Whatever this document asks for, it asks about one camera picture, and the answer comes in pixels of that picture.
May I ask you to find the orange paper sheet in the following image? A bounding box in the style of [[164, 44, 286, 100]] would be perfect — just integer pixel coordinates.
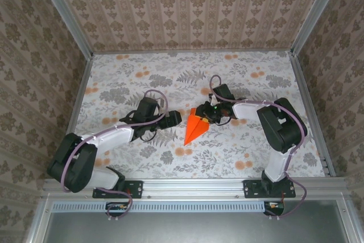
[[184, 108, 212, 147]]

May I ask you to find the floral patterned table cover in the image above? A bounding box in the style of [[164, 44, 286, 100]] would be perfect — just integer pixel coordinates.
[[61, 51, 327, 180]]

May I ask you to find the black connector box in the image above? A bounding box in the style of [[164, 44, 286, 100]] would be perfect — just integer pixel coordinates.
[[263, 200, 286, 217], [105, 201, 132, 217]]

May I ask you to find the grey metal panel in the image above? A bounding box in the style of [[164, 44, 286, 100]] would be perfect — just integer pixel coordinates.
[[42, 200, 353, 243]]

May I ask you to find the right gripper thin black cable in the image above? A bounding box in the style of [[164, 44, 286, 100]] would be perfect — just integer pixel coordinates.
[[214, 113, 233, 126]]

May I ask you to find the gripper thin black cable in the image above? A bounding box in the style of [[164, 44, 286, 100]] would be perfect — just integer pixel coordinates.
[[118, 109, 162, 143], [214, 113, 233, 126]]

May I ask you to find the left gripper thin black cable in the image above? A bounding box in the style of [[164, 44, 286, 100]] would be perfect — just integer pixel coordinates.
[[118, 109, 162, 143]]

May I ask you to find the aluminium frame bar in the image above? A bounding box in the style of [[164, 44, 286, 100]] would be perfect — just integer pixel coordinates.
[[288, 51, 337, 178], [92, 49, 293, 55], [62, 55, 94, 143]]

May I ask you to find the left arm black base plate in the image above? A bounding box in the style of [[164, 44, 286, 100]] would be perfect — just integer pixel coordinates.
[[92, 179, 144, 199]]

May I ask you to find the long aluminium mounting rail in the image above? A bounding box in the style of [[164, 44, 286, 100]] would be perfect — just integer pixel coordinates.
[[42, 177, 348, 199]]

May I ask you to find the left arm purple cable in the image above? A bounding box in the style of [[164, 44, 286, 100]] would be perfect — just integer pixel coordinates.
[[60, 89, 168, 223]]

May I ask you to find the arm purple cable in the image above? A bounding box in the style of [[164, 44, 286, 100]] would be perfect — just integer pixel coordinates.
[[60, 89, 168, 223], [209, 75, 309, 221]]

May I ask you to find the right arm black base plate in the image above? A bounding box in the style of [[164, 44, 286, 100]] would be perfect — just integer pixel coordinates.
[[243, 179, 296, 199]]

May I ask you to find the grey slotted cable duct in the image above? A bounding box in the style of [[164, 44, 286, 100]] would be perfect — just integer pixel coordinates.
[[52, 200, 267, 213]]

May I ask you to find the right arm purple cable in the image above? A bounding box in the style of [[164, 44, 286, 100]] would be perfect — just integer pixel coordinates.
[[209, 75, 309, 221]]

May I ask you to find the aluminium frame post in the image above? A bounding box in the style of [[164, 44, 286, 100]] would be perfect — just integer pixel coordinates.
[[291, 0, 349, 56], [32, 0, 94, 59]]

